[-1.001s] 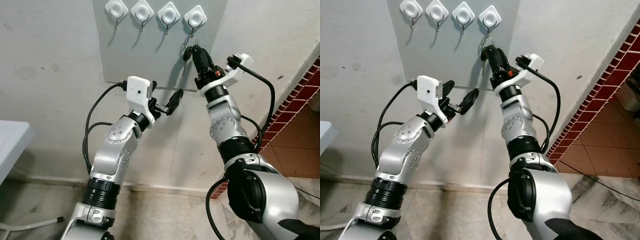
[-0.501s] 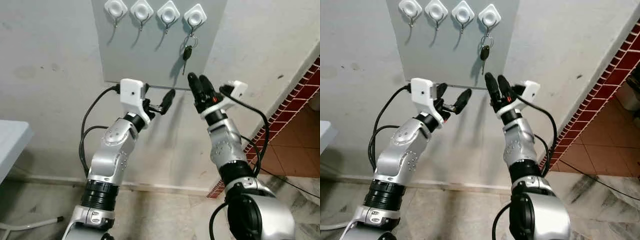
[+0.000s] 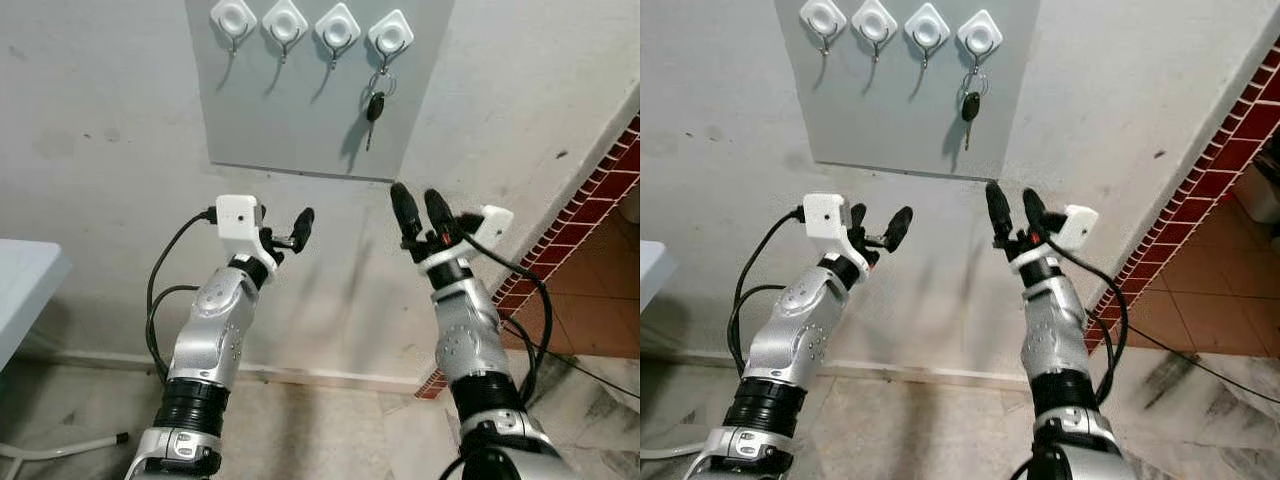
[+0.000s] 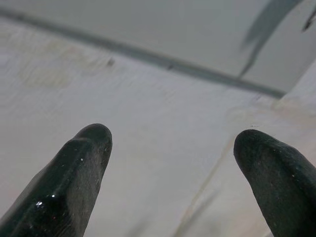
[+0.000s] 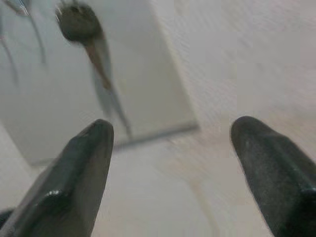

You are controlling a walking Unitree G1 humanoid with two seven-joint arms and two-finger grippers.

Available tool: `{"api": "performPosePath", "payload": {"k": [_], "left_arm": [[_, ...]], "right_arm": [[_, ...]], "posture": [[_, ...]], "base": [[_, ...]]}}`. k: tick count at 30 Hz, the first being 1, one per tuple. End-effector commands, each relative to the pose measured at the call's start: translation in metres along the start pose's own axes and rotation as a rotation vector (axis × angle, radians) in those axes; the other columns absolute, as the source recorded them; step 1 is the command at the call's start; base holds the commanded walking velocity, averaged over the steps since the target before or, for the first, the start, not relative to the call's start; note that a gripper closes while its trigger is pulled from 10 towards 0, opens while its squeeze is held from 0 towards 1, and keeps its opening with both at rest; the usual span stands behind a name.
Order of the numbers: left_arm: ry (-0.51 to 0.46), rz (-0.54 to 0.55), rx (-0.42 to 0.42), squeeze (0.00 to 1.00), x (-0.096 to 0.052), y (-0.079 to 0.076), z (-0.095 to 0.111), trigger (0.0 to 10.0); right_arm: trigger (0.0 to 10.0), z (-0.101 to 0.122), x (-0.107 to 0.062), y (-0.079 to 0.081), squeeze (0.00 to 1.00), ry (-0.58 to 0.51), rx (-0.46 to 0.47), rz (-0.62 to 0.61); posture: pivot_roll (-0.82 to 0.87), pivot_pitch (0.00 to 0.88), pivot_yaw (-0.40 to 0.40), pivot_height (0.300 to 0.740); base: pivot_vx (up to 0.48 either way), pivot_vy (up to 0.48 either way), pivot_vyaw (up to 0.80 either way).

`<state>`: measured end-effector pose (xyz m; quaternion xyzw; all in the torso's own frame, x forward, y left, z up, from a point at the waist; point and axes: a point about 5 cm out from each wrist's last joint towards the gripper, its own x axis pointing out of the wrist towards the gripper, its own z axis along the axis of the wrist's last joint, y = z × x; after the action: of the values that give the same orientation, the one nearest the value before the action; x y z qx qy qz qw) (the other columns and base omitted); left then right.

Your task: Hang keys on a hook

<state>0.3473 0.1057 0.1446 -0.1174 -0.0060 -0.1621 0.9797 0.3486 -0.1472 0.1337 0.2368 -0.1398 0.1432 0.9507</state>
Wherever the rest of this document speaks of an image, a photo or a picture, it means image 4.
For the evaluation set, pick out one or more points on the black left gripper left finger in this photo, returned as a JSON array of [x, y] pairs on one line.
[[66, 187]]

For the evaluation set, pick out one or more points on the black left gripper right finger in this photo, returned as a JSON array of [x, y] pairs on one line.
[[281, 182]]

